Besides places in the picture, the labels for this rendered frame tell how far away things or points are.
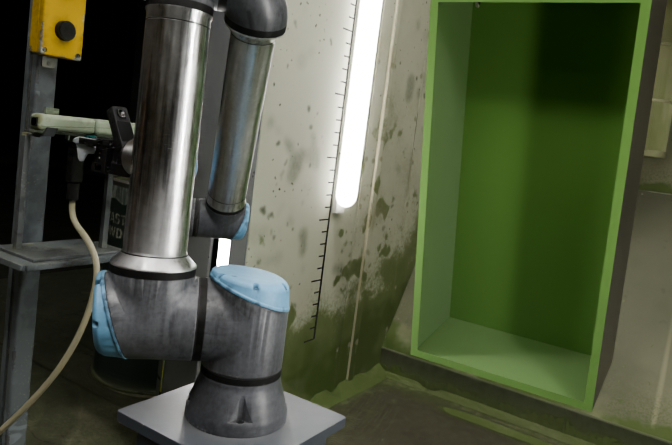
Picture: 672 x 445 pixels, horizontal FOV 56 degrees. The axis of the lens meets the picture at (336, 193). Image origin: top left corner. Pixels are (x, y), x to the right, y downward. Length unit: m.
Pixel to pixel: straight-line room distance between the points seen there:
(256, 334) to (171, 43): 0.52
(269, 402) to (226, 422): 0.08
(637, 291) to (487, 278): 0.90
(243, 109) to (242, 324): 0.42
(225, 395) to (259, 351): 0.10
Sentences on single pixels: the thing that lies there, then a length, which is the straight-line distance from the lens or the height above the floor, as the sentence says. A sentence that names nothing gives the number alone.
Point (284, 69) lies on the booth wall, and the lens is 2.22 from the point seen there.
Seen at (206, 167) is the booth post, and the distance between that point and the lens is 2.06.
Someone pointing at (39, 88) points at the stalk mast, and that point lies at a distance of 1.86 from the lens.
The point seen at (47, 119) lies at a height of 1.13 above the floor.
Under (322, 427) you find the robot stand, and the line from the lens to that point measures 1.26.
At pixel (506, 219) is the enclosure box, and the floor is 0.96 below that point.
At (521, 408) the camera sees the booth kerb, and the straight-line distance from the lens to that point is 3.03.
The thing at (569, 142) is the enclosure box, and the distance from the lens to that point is 2.24.
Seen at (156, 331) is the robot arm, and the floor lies 0.82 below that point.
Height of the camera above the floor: 1.18
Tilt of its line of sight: 5 degrees down
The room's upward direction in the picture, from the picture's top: 7 degrees clockwise
